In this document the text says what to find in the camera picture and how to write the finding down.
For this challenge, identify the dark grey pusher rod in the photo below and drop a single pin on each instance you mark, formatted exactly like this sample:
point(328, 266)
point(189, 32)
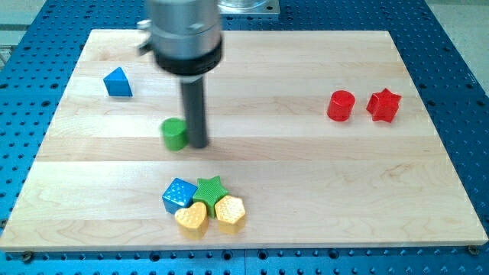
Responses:
point(193, 97)

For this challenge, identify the green cylinder block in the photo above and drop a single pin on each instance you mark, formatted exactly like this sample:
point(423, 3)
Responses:
point(174, 133)

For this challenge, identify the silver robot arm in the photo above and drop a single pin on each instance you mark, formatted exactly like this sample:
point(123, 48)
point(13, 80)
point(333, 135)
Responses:
point(185, 37)

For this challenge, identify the blue cube block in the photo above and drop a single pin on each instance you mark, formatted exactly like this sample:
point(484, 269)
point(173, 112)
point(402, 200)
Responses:
point(179, 194)

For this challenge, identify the blue triangular prism block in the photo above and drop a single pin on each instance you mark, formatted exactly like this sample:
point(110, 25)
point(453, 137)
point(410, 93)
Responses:
point(117, 84)

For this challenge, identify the green star block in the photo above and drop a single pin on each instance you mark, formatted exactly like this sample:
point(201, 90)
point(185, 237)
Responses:
point(209, 192)

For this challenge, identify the yellow pentagon block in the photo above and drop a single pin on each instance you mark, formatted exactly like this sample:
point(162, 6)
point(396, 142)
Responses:
point(231, 214)

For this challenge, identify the yellow heart block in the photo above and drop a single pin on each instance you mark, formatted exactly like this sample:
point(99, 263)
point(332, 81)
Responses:
point(193, 221)

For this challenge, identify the light wooden board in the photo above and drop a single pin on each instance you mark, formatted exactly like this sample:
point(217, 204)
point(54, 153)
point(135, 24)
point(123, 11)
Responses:
point(306, 181)

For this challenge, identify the red cylinder block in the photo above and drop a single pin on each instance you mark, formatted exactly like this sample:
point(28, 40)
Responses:
point(340, 105)

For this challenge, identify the red star block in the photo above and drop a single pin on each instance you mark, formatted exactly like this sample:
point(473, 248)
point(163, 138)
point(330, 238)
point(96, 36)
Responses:
point(384, 105)

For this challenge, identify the blue perforated table plate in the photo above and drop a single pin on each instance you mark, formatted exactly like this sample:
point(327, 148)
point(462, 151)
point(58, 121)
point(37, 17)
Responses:
point(38, 71)

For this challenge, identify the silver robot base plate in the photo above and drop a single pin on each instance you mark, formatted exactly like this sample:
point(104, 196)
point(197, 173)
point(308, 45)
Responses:
point(249, 7)

